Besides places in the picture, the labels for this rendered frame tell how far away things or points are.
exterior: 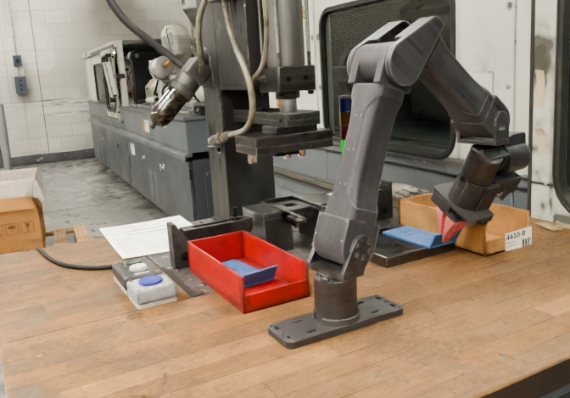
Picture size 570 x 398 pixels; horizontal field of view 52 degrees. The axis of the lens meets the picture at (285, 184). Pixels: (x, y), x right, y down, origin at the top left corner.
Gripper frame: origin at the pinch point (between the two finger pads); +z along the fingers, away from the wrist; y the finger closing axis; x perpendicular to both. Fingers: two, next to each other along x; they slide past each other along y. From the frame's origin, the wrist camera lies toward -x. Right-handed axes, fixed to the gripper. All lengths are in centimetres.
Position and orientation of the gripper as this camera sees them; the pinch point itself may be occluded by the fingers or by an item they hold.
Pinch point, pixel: (444, 237)
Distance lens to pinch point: 116.1
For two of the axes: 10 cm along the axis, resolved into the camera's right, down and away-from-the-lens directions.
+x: -8.6, 1.4, -5.0
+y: -4.7, -6.0, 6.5
